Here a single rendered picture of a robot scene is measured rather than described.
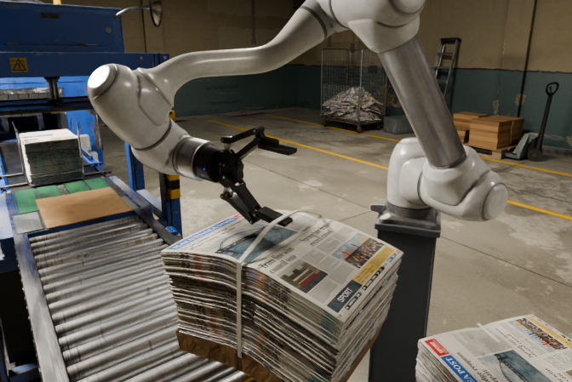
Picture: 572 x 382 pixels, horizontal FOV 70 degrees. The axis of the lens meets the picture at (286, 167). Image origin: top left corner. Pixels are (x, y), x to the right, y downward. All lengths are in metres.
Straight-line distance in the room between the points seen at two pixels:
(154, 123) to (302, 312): 0.46
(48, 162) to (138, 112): 1.98
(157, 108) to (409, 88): 0.58
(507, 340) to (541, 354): 0.08
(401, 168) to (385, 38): 0.52
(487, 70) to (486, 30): 0.69
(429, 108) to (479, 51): 7.37
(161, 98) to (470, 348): 0.94
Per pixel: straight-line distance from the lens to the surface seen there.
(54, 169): 2.80
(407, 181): 1.33
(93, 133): 4.43
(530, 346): 1.27
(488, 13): 8.42
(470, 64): 8.50
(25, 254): 1.88
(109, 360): 1.22
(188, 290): 0.86
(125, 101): 0.82
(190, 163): 0.87
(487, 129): 7.15
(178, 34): 10.21
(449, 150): 1.15
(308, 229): 0.87
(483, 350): 1.21
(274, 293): 0.70
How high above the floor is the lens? 1.53
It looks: 15 degrees down
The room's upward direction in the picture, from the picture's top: straight up
